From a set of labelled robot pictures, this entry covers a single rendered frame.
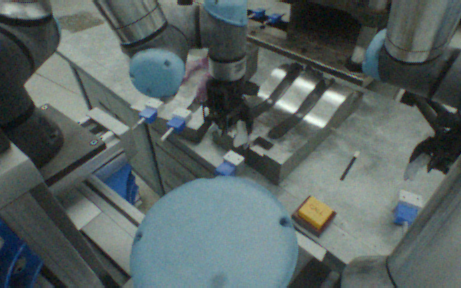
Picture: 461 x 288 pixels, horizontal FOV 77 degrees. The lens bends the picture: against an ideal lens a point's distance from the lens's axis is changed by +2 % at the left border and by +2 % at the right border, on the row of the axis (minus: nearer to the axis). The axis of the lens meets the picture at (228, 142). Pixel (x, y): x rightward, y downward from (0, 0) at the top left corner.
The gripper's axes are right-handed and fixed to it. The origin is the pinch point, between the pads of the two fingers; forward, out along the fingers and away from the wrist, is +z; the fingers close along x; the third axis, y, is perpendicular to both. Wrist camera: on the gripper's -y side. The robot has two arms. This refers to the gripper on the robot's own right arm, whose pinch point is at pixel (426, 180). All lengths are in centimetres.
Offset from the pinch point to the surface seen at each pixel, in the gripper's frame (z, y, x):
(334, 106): 1.4, -20.7, -24.0
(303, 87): 0.7, -25.6, -35.0
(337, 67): 15, -70, -29
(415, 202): 7.5, 0.7, 0.8
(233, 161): 7.2, 7.8, -44.3
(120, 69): 13, -24, -114
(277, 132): 4.6, -5.9, -36.5
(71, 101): 93, -64, -228
